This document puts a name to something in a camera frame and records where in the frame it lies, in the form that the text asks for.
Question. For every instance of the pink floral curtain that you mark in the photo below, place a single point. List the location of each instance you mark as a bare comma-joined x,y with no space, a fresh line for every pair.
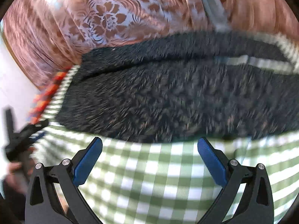
46,36

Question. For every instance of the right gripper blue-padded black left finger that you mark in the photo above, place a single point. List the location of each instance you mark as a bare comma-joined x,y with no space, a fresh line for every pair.
53,195

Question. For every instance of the black leaf-print pants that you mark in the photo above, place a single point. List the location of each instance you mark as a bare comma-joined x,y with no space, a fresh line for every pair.
184,86

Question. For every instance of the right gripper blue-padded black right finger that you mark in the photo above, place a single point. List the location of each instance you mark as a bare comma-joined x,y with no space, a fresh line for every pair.
256,204

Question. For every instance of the grey curtain tie strip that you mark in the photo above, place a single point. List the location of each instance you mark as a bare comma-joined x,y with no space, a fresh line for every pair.
217,15

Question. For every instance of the colourful checkered pillow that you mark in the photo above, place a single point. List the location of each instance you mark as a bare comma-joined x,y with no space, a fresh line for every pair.
43,98

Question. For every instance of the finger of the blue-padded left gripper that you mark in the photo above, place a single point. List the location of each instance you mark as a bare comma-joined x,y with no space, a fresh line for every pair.
36,136

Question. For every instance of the person's left hand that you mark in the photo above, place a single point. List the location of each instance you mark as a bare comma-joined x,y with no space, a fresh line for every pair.
16,179

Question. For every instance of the green white checkered bedsheet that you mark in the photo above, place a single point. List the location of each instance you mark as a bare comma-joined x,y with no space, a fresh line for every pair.
168,183

